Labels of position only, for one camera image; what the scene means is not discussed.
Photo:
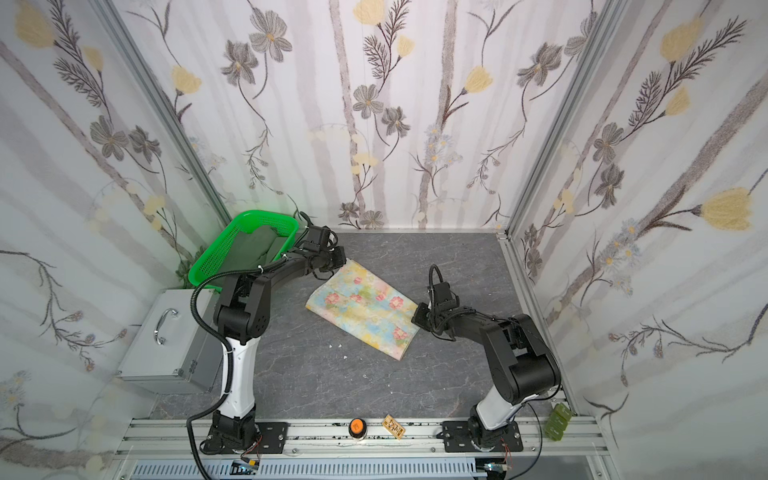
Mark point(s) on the pastel floral skirt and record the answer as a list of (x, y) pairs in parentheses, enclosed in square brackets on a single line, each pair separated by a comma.
[(358, 302)]

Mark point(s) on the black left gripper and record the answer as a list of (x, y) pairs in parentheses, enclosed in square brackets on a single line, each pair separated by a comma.
[(333, 258)]

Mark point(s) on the white slotted cable duct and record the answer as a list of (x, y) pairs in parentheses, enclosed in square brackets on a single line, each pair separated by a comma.
[(377, 468)]

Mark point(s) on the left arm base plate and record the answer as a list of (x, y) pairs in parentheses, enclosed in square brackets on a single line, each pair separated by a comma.
[(264, 437)]

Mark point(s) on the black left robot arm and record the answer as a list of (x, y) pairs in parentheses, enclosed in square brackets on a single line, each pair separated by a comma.
[(240, 318)]

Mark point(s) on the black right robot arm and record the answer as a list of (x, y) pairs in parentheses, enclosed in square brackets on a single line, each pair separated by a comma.
[(521, 365)]

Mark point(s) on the orange emergency stop button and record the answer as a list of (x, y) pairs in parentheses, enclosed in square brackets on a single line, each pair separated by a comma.
[(357, 428)]

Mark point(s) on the green plastic basket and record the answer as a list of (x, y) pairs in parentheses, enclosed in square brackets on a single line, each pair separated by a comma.
[(246, 222)]

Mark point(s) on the grey metal box with handle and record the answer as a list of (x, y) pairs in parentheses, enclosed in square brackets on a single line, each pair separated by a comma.
[(171, 353)]

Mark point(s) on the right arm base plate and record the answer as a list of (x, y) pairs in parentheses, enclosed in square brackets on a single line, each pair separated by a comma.
[(462, 437)]

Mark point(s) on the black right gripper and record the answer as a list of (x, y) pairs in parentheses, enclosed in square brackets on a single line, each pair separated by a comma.
[(428, 318)]

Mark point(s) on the small wooden tag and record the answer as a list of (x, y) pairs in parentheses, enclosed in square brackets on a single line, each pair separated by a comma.
[(395, 428)]

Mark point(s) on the dark green skirt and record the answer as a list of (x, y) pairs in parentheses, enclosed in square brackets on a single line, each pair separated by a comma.
[(250, 250)]

